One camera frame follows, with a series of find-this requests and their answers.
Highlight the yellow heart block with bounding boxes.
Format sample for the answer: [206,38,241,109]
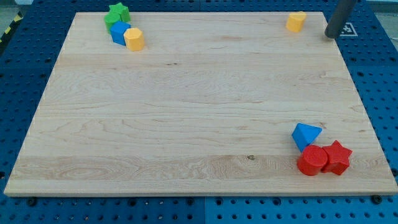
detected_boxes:
[285,11,307,32]

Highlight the yellow hexagon block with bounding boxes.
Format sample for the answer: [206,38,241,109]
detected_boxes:
[124,27,145,51]

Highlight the light wooden board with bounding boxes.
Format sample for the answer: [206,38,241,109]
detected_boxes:
[4,12,397,197]

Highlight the blue triangle block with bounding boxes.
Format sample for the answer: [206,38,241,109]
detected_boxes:
[292,123,322,152]

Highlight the blue cube block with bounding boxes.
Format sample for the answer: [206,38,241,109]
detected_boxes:
[110,21,131,45]

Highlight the red cylinder block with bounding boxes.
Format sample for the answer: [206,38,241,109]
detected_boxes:
[297,144,328,176]

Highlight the green star block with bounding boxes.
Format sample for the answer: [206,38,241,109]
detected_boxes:
[109,2,131,22]

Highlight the green cylinder block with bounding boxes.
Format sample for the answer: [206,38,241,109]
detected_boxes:
[104,12,121,33]

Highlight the red star block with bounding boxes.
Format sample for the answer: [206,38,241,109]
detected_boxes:
[321,140,352,175]

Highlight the white fiducial marker sticker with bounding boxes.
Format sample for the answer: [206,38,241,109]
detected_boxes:
[340,22,358,37]

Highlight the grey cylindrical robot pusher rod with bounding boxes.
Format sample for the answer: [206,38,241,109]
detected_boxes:
[324,0,358,39]

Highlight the black bolt left front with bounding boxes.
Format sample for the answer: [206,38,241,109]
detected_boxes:
[26,197,37,207]

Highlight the black bolt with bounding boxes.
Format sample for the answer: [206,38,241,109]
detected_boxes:
[371,195,383,205]
[26,197,37,207]

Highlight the black bolt right front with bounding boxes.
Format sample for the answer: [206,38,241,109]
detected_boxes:
[371,195,383,205]

